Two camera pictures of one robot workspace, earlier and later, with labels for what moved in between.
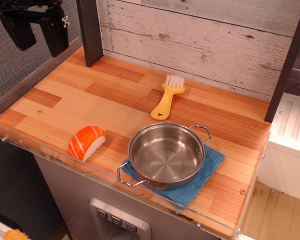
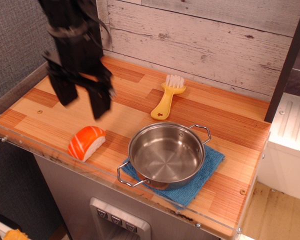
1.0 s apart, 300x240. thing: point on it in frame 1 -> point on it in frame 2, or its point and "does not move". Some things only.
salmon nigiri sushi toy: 86,142 does not move
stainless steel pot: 165,155 does not move
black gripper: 54,23 -> 77,48
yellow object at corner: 15,234 does not move
